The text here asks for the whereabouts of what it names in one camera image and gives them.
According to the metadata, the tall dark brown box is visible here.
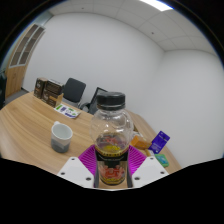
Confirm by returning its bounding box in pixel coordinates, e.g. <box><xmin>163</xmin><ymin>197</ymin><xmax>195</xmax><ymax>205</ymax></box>
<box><xmin>33</xmin><ymin>77</ymin><xmax>48</xmax><ymax>100</ymax></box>

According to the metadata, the white printed leaflet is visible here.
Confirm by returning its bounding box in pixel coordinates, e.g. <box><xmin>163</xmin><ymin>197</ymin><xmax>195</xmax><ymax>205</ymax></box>
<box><xmin>53</xmin><ymin>103</ymin><xmax>82</xmax><ymax>120</ymax></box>

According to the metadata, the black sofa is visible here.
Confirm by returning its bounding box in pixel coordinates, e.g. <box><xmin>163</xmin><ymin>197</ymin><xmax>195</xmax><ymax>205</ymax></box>
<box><xmin>0</xmin><ymin>71</ymin><xmax>8</xmax><ymax>109</ymax></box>

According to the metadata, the purple sign stand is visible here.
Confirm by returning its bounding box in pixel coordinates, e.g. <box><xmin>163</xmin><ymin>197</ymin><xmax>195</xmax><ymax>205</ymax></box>
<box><xmin>148</xmin><ymin>130</ymin><xmax>171</xmax><ymax>155</ymax></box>

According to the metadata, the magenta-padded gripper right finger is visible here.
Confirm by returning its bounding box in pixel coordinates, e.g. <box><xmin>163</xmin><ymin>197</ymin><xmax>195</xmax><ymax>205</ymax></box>
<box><xmin>126</xmin><ymin>144</ymin><xmax>170</xmax><ymax>189</ymax></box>

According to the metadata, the grey mesh office chair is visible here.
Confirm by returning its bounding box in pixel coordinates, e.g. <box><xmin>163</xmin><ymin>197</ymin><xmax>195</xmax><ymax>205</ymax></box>
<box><xmin>79</xmin><ymin>86</ymin><xmax>108</xmax><ymax>116</ymax></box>

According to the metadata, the flat dark brown box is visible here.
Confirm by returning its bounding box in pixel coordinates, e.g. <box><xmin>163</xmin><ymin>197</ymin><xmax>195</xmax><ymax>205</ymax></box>
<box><xmin>44</xmin><ymin>79</ymin><xmax>65</xmax><ymax>97</ymax></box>

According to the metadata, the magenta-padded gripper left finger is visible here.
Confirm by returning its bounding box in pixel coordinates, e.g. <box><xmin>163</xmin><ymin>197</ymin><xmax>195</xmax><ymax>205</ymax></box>
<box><xmin>57</xmin><ymin>144</ymin><xmax>98</xmax><ymax>189</ymax></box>

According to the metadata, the clear black-capped drink bottle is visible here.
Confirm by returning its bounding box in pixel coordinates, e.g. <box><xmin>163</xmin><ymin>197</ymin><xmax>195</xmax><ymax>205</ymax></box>
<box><xmin>89</xmin><ymin>91</ymin><xmax>135</xmax><ymax>187</ymax></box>

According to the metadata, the wooden glass-door shelf cabinet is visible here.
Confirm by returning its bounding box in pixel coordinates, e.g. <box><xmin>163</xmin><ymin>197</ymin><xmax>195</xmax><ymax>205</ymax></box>
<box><xmin>4</xmin><ymin>23</ymin><xmax>46</xmax><ymax>99</ymax></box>

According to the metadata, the flat green box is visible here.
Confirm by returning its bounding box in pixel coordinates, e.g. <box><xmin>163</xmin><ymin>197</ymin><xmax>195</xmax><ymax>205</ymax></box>
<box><xmin>154</xmin><ymin>153</ymin><xmax>170</xmax><ymax>168</ymax></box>

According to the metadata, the black office chair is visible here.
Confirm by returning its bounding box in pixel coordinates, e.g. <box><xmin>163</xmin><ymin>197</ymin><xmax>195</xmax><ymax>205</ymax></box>
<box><xmin>61</xmin><ymin>77</ymin><xmax>87</xmax><ymax>108</ymax></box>

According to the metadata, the ceiling light panel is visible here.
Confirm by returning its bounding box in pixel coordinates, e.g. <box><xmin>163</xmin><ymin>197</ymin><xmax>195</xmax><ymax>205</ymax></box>
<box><xmin>138</xmin><ymin>0</ymin><xmax>174</xmax><ymax>13</ymax></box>

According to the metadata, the orange wooden box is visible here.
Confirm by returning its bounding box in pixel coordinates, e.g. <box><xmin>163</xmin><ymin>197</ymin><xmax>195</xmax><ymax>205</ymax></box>
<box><xmin>130</xmin><ymin>133</ymin><xmax>153</xmax><ymax>150</ymax></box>

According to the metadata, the white and grey mug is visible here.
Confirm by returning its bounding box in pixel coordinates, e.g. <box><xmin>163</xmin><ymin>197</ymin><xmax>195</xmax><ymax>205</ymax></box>
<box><xmin>50</xmin><ymin>120</ymin><xmax>74</xmax><ymax>154</ymax></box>

